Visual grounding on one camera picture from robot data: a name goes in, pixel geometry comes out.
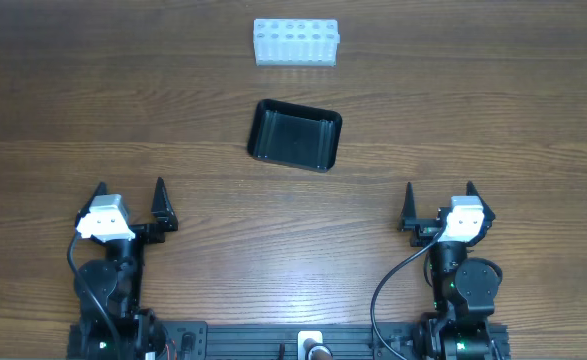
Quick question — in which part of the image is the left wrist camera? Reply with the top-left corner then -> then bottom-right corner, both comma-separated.
75,193 -> 137,245

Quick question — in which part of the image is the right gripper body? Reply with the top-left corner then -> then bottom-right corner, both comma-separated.
409,217 -> 449,248

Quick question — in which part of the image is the black cable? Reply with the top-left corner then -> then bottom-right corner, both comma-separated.
66,231 -> 125,359
370,227 -> 448,360

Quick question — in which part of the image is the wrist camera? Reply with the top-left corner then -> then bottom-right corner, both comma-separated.
75,193 -> 137,245
439,195 -> 487,245

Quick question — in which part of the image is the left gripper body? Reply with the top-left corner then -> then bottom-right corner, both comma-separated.
130,222 -> 167,246

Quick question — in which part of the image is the black tray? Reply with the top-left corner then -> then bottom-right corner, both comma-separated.
246,98 -> 344,174

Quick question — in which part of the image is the white test tube rack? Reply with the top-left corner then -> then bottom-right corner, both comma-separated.
252,18 -> 342,68

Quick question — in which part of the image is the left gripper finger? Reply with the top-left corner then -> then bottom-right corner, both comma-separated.
74,181 -> 109,227
150,176 -> 180,233

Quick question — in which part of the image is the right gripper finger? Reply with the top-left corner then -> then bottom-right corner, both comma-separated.
397,181 -> 420,233
464,180 -> 497,237

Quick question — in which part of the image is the mounting rail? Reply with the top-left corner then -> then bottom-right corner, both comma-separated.
67,320 -> 512,360

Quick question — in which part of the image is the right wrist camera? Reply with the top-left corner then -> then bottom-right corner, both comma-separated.
439,195 -> 487,245

